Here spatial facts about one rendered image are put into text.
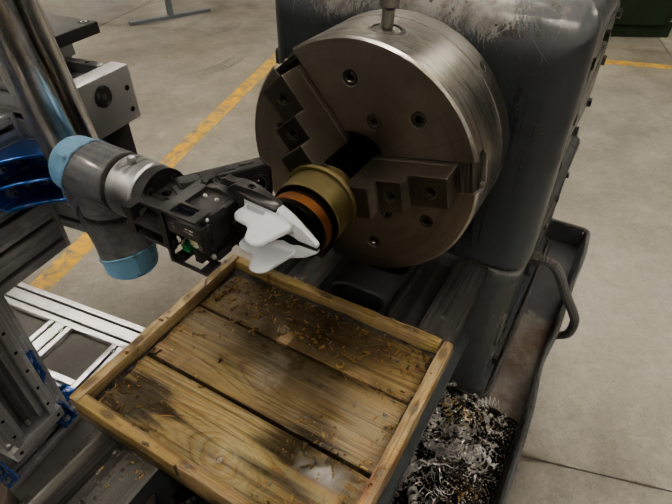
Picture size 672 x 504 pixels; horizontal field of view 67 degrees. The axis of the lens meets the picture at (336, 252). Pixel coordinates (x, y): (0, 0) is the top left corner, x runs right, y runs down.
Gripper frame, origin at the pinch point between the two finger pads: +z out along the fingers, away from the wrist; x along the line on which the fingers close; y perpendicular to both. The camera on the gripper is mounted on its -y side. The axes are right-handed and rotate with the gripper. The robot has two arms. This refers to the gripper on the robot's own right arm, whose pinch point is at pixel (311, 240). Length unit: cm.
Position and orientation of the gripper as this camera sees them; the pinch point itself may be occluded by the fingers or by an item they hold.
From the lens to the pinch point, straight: 52.3
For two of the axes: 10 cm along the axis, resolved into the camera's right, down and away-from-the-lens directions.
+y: -5.1, 5.6, -6.5
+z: 8.6, 3.3, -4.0
